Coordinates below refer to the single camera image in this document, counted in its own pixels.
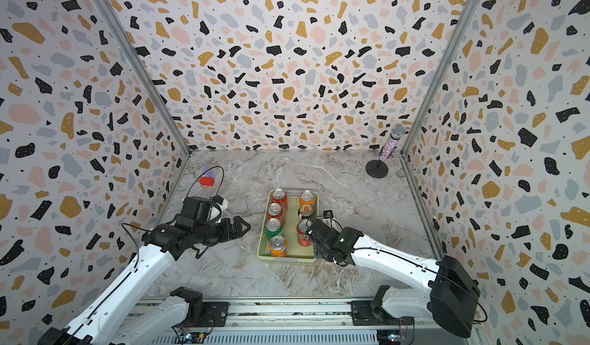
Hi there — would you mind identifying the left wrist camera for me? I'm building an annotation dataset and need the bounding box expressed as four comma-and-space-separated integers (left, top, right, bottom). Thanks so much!
180, 195, 229, 225

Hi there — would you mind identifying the light green perforated basket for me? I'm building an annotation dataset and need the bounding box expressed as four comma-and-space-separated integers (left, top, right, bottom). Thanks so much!
257, 189, 316, 265

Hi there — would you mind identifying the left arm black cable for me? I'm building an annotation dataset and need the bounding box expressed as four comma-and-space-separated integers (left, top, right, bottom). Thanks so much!
183, 164, 225, 203

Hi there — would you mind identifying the small red purple toy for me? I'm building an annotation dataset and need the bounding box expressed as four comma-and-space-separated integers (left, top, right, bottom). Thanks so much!
198, 166, 216, 187

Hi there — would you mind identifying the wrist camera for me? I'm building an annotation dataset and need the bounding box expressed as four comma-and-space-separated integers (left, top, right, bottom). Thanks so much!
323, 210, 333, 222
180, 195, 229, 225

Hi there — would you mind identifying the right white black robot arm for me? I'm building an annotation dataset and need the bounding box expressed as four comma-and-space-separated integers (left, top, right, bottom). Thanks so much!
306, 219, 480, 338

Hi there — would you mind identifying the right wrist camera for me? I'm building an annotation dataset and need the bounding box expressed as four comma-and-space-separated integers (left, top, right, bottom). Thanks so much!
323, 210, 333, 222

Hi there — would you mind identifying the circuit board right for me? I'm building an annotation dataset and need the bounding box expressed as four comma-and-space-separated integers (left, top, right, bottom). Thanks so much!
376, 331, 407, 345

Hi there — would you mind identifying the green soda can left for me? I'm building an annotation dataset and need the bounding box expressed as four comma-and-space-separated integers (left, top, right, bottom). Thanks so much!
264, 218, 284, 241

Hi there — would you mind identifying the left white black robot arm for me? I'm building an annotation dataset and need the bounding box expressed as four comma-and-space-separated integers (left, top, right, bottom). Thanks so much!
38, 216, 251, 344

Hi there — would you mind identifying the orange soda can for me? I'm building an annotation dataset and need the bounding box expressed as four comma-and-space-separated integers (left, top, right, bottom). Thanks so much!
299, 190, 317, 207
268, 234, 287, 257

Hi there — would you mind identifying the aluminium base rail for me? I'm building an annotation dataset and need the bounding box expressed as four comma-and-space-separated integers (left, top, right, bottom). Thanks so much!
151, 297, 488, 344

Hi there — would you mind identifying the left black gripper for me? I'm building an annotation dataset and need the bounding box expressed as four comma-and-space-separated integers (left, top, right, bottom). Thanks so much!
194, 214, 252, 245

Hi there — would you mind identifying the green white can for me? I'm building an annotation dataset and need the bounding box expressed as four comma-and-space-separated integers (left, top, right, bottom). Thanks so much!
298, 205, 317, 220

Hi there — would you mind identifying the glitter microphone on black stand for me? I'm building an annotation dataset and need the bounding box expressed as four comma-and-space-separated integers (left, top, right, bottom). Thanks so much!
365, 123, 406, 178

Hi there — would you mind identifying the red cola can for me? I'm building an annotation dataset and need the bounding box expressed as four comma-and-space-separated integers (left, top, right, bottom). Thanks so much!
266, 202, 285, 225
297, 219, 312, 247
270, 188, 287, 213

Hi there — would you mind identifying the green circuit board left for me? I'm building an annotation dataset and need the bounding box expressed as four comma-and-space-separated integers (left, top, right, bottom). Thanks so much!
175, 328, 207, 344

